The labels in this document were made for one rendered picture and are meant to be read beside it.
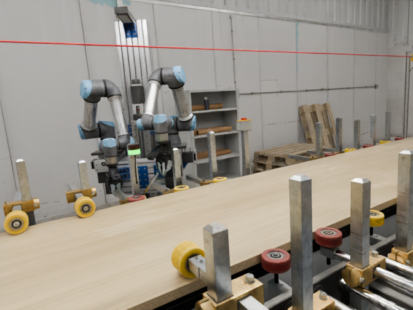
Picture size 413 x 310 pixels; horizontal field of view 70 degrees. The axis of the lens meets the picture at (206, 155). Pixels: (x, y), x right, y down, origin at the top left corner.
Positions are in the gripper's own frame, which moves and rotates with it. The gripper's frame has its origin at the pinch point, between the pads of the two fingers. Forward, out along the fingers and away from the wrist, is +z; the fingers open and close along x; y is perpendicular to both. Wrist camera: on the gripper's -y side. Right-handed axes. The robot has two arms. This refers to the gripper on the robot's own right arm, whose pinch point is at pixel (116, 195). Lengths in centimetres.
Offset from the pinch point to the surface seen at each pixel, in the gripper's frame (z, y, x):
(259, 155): 50, 214, -304
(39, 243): -10, -67, 44
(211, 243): -30, -138, 16
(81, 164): -28.2, -29.8, 21.5
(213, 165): -15, -30, -53
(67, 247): -10, -78, 35
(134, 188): -11.0, -30.3, -3.0
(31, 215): -9, -30, 46
